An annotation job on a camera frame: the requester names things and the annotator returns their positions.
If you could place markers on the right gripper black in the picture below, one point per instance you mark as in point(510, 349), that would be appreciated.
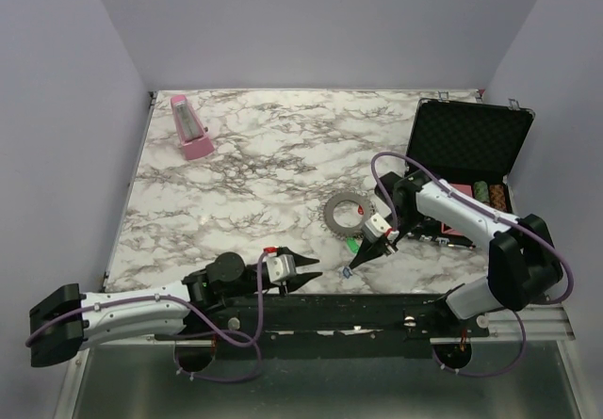
point(370, 249)

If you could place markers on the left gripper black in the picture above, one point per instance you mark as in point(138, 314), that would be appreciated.
point(295, 282)

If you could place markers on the metal disc with key rings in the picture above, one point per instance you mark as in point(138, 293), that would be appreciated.
point(357, 199)

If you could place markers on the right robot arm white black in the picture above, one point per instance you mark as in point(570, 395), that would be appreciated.
point(522, 263)

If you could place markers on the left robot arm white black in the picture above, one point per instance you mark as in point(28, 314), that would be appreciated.
point(68, 320)

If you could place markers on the green key tag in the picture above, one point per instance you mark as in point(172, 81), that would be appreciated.
point(353, 244)

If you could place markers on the pink warning card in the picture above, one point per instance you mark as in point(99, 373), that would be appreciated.
point(444, 227)

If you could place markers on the green poker chip stack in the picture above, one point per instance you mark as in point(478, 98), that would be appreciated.
point(481, 191)

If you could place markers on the black foam-lined case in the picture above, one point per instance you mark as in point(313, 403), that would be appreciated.
point(465, 143)

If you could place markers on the orange poker chip stack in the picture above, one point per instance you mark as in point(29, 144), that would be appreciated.
point(497, 197)

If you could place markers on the pink metronome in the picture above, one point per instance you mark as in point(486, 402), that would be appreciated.
point(195, 143)

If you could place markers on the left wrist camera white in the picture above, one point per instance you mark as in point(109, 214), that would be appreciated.
point(277, 272)

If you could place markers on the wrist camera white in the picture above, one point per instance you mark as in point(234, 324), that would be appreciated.
point(375, 227)
point(277, 272)

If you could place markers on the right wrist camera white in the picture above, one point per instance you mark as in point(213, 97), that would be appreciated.
point(375, 227)

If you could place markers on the black mounting base plate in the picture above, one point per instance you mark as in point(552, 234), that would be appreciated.
point(344, 326)

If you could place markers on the aluminium rail frame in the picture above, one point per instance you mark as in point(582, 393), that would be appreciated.
point(518, 371)

